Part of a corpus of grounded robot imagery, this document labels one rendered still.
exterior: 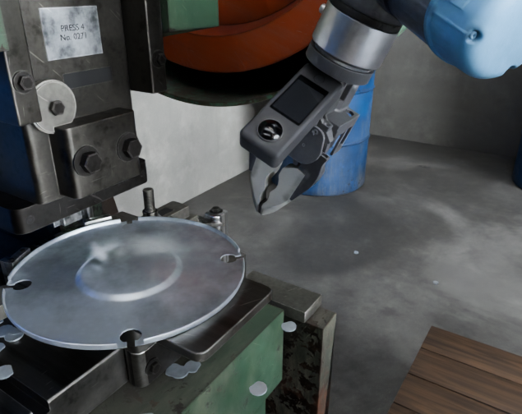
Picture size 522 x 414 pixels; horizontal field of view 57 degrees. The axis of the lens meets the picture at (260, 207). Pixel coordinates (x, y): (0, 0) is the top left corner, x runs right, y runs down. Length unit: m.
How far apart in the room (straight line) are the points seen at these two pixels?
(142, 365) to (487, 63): 0.50
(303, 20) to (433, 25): 0.40
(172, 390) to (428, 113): 3.40
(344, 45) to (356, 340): 1.38
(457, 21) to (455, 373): 0.91
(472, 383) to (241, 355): 0.60
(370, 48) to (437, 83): 3.33
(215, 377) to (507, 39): 0.51
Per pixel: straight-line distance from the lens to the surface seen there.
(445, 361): 1.20
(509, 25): 0.38
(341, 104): 0.55
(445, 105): 3.82
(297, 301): 0.80
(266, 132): 0.46
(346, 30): 0.48
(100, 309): 0.58
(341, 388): 1.58
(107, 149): 0.58
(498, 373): 1.21
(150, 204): 0.81
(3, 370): 0.66
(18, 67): 0.51
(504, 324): 1.99
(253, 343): 0.73
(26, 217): 0.59
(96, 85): 0.60
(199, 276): 0.61
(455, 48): 0.38
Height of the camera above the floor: 1.11
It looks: 25 degrees down
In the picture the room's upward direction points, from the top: straight up
